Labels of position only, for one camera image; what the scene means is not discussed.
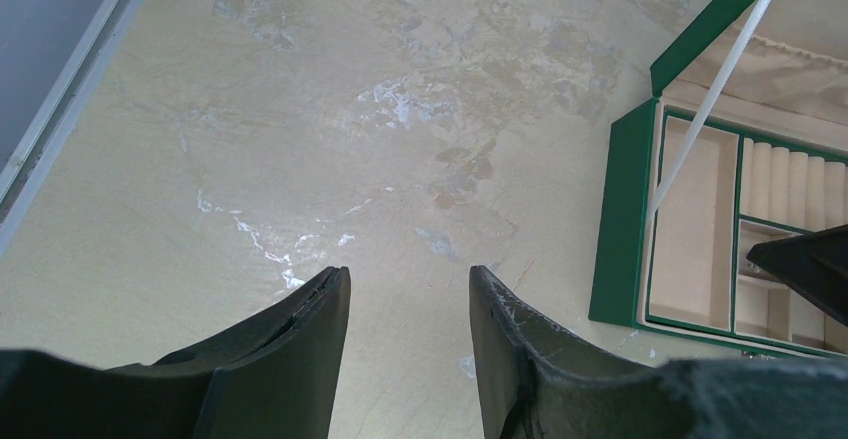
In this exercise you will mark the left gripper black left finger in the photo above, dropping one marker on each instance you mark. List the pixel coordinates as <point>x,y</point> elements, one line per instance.
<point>272,375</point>

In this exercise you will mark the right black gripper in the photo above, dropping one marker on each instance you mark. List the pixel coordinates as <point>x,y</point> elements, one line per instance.
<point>805,267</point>

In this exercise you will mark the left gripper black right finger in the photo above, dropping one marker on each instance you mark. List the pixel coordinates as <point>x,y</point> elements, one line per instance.
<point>536,379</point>

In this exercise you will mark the green jewelry box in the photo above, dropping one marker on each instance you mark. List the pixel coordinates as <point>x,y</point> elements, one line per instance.
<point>777,67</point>

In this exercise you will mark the aluminium frame rail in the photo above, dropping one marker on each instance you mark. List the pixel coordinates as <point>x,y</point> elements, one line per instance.
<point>53,54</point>

